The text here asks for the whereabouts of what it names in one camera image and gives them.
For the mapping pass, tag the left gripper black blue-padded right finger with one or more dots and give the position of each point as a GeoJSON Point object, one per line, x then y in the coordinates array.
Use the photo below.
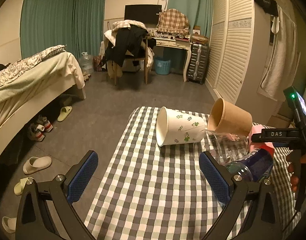
{"type": "Point", "coordinates": [262, 220]}

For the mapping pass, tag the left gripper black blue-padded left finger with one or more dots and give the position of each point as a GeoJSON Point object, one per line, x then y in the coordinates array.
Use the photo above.
{"type": "Point", "coordinates": [34, 219]}

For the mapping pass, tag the pink hexagonal cup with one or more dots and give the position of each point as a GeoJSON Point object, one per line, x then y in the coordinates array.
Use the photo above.
{"type": "Point", "coordinates": [255, 141]}

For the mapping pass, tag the blue labelled plastic cup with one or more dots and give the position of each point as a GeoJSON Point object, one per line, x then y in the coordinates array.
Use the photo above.
{"type": "Point", "coordinates": [254, 167]}

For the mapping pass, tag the clear glass cup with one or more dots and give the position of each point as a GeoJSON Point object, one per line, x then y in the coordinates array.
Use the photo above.
{"type": "Point", "coordinates": [225, 147]}

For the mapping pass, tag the brown kraft paper cup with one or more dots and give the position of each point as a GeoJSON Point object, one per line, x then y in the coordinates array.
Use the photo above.
{"type": "Point", "coordinates": [228, 118]}

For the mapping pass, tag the white floral paper cup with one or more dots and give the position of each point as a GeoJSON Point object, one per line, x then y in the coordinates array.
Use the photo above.
{"type": "Point", "coordinates": [175, 127]}

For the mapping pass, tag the person's hand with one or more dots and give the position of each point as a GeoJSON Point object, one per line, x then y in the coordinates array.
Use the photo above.
{"type": "Point", "coordinates": [291, 159]}

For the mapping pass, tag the green slipper near gripper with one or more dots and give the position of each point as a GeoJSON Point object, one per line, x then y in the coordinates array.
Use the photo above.
{"type": "Point", "coordinates": [19, 187]}

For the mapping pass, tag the white slipper at bottom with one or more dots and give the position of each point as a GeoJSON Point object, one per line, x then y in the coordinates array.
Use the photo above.
{"type": "Point", "coordinates": [9, 224]}

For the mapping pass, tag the white slipper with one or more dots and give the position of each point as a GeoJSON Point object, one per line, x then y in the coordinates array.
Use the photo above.
{"type": "Point", "coordinates": [9, 224]}
{"type": "Point", "coordinates": [35, 164]}

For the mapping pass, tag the hanging white towel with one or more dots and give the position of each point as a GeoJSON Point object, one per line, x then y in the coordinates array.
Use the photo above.
{"type": "Point", "coordinates": [283, 62]}

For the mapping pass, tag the sneakers under bed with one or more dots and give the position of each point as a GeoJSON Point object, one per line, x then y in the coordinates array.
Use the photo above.
{"type": "Point", "coordinates": [38, 128]}

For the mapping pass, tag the green slipper by bed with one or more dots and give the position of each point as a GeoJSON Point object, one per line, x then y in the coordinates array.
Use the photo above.
{"type": "Point", "coordinates": [64, 112]}

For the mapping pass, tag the silver black suitcase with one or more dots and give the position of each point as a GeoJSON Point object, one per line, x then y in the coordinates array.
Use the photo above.
{"type": "Point", "coordinates": [198, 63]}

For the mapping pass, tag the bed with beige bedding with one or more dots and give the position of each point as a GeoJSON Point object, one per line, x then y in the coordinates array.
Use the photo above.
{"type": "Point", "coordinates": [24, 97]}

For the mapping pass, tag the white louvered wardrobe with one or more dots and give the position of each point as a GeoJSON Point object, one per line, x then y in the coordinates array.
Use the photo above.
{"type": "Point", "coordinates": [239, 46]}

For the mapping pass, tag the white desk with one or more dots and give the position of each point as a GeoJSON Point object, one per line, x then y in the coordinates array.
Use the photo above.
{"type": "Point", "coordinates": [169, 41]}

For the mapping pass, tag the clear water jug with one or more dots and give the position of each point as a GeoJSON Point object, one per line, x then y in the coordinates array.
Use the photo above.
{"type": "Point", "coordinates": [86, 63]}

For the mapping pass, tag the blue laundry basket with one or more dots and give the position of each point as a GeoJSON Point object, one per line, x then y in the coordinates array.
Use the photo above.
{"type": "Point", "coordinates": [162, 66]}

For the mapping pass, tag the plaid cloth cover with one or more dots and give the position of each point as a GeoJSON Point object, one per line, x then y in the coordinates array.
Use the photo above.
{"type": "Point", "coordinates": [173, 22]}

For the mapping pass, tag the teal window curtain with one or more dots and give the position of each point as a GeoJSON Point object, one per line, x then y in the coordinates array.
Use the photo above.
{"type": "Point", "coordinates": [198, 12]}

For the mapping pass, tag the wooden chair with clothes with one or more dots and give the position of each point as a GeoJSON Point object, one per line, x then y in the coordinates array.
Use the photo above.
{"type": "Point", "coordinates": [127, 40]}

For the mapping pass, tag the teal left curtain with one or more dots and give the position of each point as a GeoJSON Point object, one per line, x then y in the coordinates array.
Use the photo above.
{"type": "Point", "coordinates": [77, 24]}

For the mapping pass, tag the black monitor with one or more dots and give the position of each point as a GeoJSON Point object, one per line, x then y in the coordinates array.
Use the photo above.
{"type": "Point", "coordinates": [145, 13]}

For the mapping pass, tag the phone on gripper mount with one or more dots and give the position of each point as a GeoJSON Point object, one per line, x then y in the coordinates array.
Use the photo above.
{"type": "Point", "coordinates": [297, 104]}

